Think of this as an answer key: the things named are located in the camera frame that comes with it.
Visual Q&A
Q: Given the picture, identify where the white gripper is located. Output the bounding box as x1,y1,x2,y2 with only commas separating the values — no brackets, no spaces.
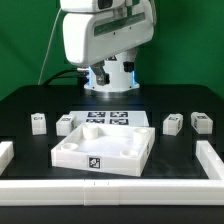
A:
63,7,154,86

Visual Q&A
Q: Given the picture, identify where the white square tabletop tray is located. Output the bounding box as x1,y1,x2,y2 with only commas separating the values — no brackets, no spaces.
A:
51,123,155,177

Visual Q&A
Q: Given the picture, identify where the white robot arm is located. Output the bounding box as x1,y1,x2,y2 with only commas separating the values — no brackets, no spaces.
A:
60,0,157,98

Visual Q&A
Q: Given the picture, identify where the white fiducial marker sheet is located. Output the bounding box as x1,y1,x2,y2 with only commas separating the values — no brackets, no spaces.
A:
70,111,149,127

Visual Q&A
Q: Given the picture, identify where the white U-shaped obstacle fence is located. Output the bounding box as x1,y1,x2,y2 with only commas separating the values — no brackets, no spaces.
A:
0,141,224,206

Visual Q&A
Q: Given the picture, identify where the black cable bundle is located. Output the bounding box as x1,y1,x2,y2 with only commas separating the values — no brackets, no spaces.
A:
43,68,88,87

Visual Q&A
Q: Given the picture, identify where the white cable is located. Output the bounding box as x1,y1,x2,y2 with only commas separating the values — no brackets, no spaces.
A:
37,7,63,86

